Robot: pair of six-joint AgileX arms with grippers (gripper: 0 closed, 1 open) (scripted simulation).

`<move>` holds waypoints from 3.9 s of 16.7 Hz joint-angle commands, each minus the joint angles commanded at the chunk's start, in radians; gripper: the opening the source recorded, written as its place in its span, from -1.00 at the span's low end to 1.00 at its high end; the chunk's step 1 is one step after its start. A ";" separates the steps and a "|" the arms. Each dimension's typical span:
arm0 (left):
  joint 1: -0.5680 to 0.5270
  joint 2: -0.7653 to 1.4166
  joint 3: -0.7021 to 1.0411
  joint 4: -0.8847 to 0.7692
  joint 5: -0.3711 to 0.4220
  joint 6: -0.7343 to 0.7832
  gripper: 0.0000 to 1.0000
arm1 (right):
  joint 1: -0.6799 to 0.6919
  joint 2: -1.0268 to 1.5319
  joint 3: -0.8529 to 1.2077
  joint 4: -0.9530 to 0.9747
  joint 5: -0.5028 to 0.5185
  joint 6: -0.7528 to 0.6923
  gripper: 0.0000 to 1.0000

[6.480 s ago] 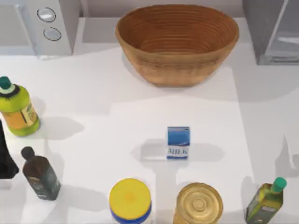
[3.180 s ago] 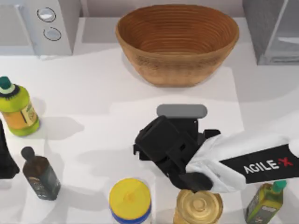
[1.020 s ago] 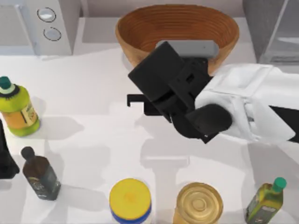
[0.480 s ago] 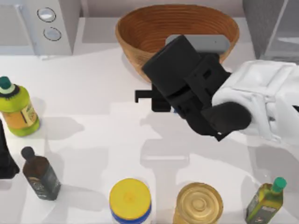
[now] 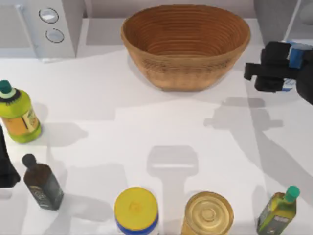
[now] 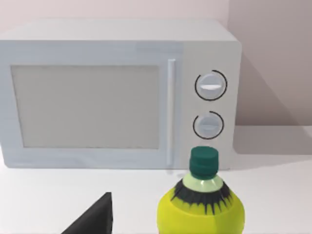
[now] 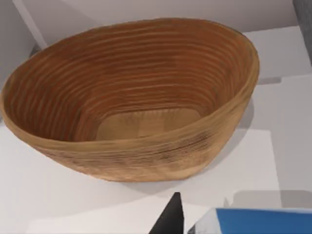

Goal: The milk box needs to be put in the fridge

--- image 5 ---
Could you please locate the blue and white box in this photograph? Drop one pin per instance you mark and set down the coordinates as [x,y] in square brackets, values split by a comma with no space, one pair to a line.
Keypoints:
[296,56]

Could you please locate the brown woven basket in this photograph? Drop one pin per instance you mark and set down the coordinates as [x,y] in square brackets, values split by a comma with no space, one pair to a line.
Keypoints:
[185,71]

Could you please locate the green oil bottle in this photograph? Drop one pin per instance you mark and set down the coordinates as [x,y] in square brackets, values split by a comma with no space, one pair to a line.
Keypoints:
[276,218]

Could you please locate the jar with yellow lid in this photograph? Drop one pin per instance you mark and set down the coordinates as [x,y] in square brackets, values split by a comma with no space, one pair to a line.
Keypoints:
[136,210]

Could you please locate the round microwave knob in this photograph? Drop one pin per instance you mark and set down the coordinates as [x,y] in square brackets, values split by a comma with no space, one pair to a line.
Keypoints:
[54,35]
[48,14]

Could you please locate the green bottle with teal cap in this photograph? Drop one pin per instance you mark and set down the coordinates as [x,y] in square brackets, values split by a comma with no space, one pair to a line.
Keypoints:
[22,117]

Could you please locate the dark brown square bottle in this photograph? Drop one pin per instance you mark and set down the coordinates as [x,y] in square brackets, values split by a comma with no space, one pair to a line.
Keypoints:
[42,188]

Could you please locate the pale microwave oven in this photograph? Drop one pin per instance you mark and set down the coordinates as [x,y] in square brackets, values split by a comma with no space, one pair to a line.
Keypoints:
[17,29]

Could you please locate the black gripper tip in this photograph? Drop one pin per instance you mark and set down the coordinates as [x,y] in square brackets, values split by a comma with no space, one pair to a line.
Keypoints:
[6,169]

